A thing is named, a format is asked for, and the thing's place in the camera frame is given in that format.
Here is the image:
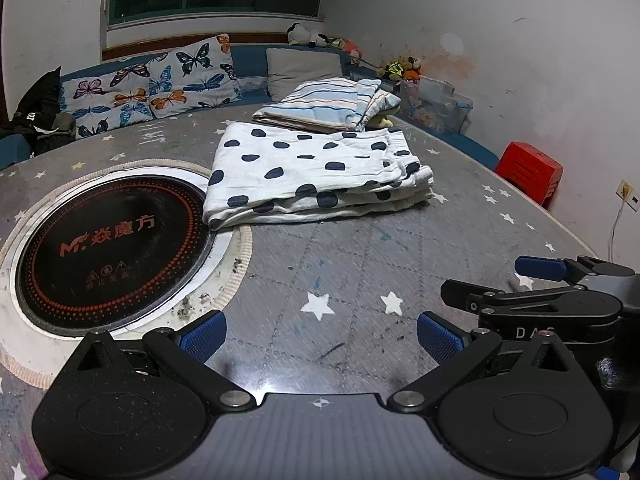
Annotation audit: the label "blue sofa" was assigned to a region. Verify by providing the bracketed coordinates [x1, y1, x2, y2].
[0, 42, 501, 171]

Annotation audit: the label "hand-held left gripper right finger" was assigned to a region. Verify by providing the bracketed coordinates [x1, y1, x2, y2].
[387, 311, 576, 411]

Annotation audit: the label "grey pillow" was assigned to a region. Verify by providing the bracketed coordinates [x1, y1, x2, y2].
[265, 47, 343, 102]

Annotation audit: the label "person's right hand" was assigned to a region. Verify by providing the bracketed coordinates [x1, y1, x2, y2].
[597, 355, 640, 393]

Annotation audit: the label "white power cable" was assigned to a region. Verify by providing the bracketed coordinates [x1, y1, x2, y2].
[606, 201, 626, 261]

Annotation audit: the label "pink plush toy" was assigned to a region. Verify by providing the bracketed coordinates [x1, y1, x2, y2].
[337, 37, 364, 66]

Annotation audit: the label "white navy polka dot pants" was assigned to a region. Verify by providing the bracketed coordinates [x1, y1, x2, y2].
[202, 122, 435, 232]

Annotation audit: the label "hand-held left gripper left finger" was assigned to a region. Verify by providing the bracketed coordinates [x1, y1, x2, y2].
[65, 310, 253, 411]

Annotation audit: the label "white and black plush toy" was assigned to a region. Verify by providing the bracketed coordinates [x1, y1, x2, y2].
[287, 22, 326, 47]

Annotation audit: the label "round black induction cooker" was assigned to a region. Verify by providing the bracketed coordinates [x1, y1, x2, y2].
[0, 159, 255, 391]

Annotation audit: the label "white wall socket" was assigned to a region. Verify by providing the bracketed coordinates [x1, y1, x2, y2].
[616, 180, 640, 211]

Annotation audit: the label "folded striped cloth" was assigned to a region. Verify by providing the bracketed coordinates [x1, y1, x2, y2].
[251, 77, 401, 134]

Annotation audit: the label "butterfly print pillow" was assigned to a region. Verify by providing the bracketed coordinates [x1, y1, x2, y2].
[147, 33, 244, 113]
[59, 57, 155, 140]

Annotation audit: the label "black bag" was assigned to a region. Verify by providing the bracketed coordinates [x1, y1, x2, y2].
[0, 66, 76, 157]

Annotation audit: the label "clear plastic storage box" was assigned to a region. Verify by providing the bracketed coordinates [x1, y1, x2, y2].
[397, 74, 473, 136]

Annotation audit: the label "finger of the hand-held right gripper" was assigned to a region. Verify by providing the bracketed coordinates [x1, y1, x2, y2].
[440, 279, 572, 314]
[514, 255, 581, 283]

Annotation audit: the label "red plastic stool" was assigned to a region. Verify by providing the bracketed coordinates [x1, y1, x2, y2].
[495, 141, 564, 211]

